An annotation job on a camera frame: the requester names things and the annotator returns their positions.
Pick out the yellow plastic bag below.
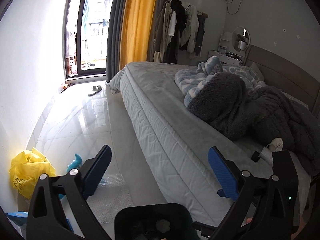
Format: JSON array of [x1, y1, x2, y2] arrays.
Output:
[[9, 148, 57, 200]]

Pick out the white shelf organizer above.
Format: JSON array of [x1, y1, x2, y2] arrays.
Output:
[[217, 31, 234, 53]]

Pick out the dark plastic bin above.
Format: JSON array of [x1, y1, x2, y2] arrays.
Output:
[[114, 202, 194, 240]]

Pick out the round white mirror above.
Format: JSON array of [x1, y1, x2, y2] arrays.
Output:
[[231, 26, 250, 59]]

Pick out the light pillow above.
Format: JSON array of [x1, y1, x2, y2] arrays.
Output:
[[282, 91, 309, 110]]

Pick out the person's right hand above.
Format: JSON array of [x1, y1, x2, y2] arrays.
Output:
[[298, 216, 310, 240]]

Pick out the beige coat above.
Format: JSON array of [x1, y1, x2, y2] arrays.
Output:
[[153, 2, 173, 62]]

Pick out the white dresser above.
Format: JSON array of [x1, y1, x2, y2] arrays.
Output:
[[208, 49, 243, 65]]

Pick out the brown padded headboard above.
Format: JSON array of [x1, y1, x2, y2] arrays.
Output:
[[244, 45, 320, 113]]

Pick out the blue dinosaur toy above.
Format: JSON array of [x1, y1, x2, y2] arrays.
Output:
[[66, 154, 83, 172]]

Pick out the dark grey pants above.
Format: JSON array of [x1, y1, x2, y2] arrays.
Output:
[[194, 14, 205, 57]]

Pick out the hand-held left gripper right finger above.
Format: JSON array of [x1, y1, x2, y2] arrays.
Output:
[[207, 147, 288, 240]]

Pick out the black garment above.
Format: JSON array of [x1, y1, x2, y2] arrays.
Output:
[[164, 0, 188, 64]]

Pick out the blue patterned blanket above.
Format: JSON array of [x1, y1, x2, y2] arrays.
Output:
[[174, 56, 265, 105]]

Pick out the black hanging cable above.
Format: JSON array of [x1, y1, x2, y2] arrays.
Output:
[[226, 0, 244, 15]]

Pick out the blue plastic bag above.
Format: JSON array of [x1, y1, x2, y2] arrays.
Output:
[[5, 211, 30, 228]]

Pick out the brown pillow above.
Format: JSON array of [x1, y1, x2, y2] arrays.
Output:
[[250, 62, 265, 82]]

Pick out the cream ball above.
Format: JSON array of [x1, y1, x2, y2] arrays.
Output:
[[265, 137, 284, 153]]

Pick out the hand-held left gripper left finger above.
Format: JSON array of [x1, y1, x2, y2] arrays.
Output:
[[26, 145, 113, 240]]

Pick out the dark grey fleece blanket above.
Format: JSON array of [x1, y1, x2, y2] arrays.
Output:
[[184, 72, 320, 175]]

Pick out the white shirt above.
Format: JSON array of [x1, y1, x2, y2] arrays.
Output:
[[167, 10, 178, 37]]

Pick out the grey slipper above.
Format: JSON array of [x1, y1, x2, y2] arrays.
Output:
[[88, 85, 103, 96]]

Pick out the yellow curtain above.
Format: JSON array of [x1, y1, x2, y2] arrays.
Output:
[[119, 0, 160, 70]]

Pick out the black framed glass door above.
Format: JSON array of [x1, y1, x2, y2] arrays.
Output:
[[64, 0, 118, 80]]

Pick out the white jacket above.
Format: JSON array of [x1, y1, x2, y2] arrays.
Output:
[[179, 1, 199, 53]]

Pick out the grey bed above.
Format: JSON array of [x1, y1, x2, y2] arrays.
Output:
[[109, 61, 313, 230]]

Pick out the bubble wrap sheet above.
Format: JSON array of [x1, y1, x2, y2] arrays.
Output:
[[87, 172, 133, 224]]

